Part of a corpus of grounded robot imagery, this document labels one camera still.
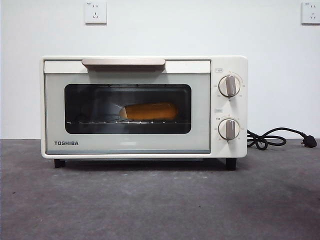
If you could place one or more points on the yellow corn cob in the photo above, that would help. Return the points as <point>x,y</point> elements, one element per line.
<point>151,111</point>

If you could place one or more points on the oven door with glass window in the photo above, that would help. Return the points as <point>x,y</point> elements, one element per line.
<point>125,142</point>

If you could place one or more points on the cream Toshiba toaster oven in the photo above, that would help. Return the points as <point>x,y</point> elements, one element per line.
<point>230,150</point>

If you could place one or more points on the black oven foot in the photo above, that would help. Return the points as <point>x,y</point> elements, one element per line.
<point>231,165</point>
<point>59,163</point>

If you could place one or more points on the beige timer knob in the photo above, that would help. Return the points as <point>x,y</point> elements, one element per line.
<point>228,129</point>

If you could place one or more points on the beige temperature knob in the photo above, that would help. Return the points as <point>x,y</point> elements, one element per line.
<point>228,86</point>

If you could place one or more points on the white wall socket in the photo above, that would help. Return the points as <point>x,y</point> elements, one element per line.
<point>311,13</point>
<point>96,13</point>

